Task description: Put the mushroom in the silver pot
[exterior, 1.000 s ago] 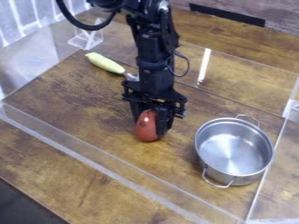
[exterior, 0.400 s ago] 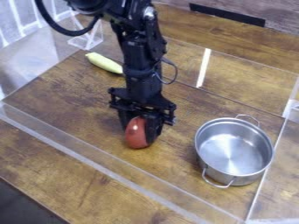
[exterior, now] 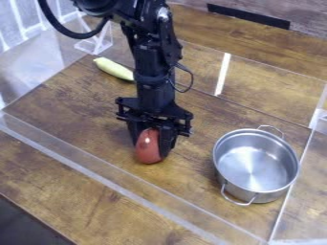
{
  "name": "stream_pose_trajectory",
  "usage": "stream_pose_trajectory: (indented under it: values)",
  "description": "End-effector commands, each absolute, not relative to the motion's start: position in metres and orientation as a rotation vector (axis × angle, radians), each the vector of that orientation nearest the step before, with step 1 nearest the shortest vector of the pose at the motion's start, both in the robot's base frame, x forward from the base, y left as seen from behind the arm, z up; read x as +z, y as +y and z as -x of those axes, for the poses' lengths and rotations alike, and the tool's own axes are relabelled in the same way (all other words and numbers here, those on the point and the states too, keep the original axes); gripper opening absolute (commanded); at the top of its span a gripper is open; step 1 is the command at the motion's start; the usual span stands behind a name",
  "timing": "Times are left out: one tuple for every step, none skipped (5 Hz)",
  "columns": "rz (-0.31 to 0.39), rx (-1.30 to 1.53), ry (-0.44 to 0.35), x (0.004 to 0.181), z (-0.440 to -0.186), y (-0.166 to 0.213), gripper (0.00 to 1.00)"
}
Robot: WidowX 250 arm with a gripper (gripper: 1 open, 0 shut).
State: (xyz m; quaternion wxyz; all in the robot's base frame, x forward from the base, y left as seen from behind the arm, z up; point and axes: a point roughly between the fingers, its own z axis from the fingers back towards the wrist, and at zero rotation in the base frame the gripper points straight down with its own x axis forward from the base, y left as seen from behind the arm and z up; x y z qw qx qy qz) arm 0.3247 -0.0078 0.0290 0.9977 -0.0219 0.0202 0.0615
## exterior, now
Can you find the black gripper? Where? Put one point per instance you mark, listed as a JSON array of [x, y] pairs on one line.
[[152, 109]]

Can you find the red white toy mushroom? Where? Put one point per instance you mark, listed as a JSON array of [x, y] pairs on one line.
[[147, 147]]

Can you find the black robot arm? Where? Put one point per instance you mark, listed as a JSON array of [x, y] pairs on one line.
[[146, 21]]

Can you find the black strip on table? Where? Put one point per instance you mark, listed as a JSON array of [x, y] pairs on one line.
[[250, 16]]

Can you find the yellow handled metal spoon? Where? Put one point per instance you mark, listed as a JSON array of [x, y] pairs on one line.
[[114, 68]]

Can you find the silver pot with handles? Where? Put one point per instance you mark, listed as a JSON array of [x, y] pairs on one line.
[[257, 165]]

